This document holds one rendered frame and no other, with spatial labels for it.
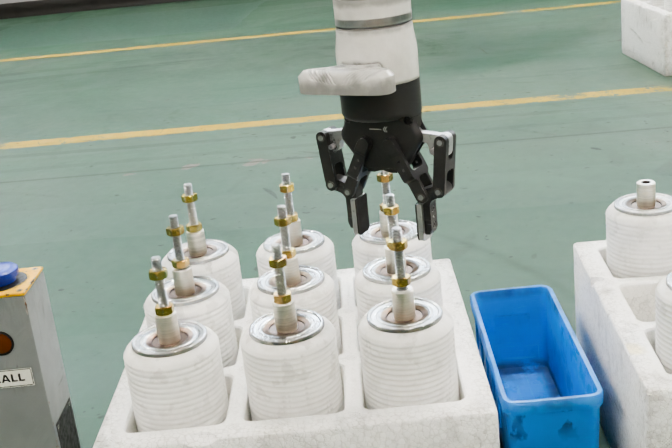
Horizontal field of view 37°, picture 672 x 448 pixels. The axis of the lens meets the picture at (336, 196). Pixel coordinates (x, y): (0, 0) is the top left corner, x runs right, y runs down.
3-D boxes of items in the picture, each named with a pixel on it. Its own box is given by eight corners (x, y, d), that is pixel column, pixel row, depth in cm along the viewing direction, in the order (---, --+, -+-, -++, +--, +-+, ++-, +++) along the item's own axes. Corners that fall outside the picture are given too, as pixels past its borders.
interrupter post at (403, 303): (388, 322, 100) (385, 291, 99) (399, 312, 102) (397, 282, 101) (410, 325, 99) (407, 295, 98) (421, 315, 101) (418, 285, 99)
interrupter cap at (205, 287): (140, 309, 110) (139, 303, 109) (167, 280, 116) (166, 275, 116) (205, 309, 108) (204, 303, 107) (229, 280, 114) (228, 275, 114)
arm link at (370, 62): (295, 97, 89) (286, 27, 87) (354, 70, 98) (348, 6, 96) (386, 98, 84) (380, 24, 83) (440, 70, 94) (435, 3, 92)
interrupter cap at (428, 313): (353, 329, 99) (352, 323, 99) (389, 298, 105) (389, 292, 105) (421, 341, 95) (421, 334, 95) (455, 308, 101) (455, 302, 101)
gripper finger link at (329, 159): (337, 124, 98) (355, 180, 99) (322, 127, 99) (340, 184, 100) (323, 131, 96) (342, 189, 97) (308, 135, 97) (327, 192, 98)
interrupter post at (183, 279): (171, 299, 111) (167, 271, 110) (180, 290, 113) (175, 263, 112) (192, 299, 111) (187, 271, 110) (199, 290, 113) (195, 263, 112)
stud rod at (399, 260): (410, 298, 99) (403, 227, 97) (402, 301, 99) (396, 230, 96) (403, 295, 100) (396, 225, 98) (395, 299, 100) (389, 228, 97)
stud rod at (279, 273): (278, 316, 100) (268, 246, 97) (283, 312, 101) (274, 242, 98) (286, 318, 99) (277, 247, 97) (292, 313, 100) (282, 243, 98)
